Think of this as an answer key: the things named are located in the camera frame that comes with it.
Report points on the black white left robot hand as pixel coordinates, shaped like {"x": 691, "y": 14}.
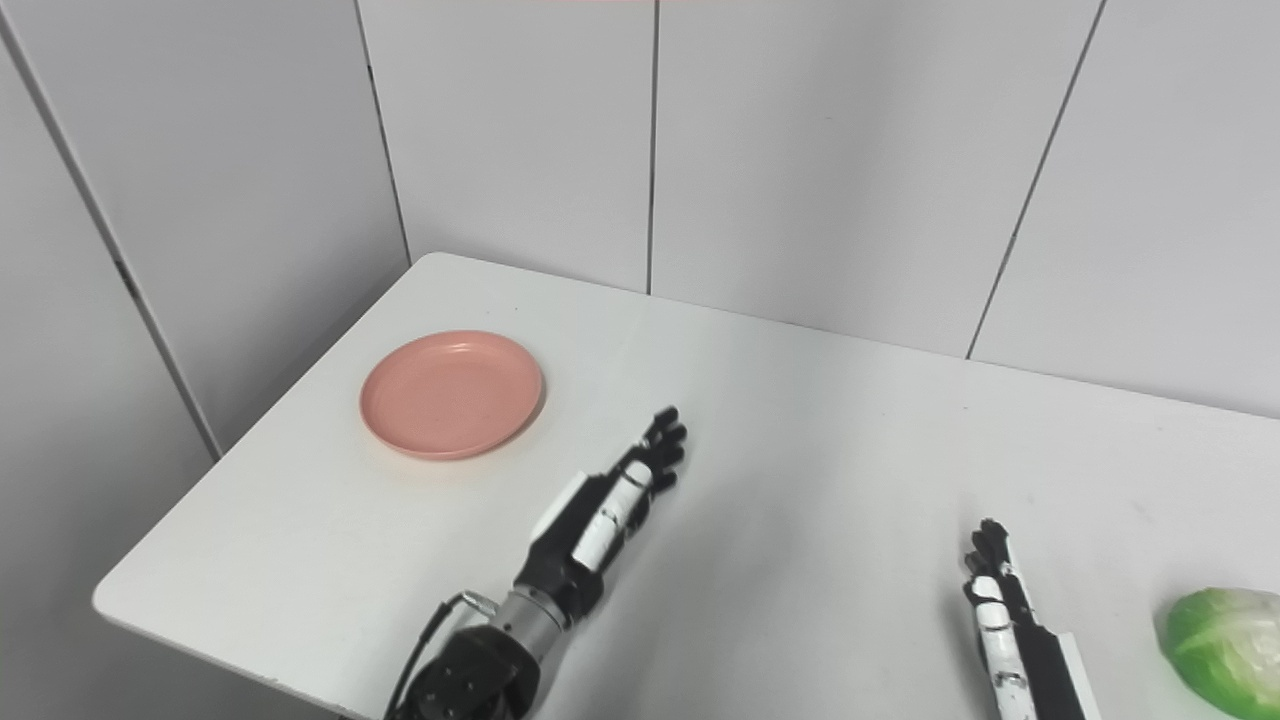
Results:
{"x": 560, "y": 570}

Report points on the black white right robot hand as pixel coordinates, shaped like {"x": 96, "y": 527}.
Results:
{"x": 1040, "y": 670}

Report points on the green white cabbage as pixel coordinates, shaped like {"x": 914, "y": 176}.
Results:
{"x": 1230, "y": 650}

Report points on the pink round plate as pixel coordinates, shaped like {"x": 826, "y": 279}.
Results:
{"x": 450, "y": 395}

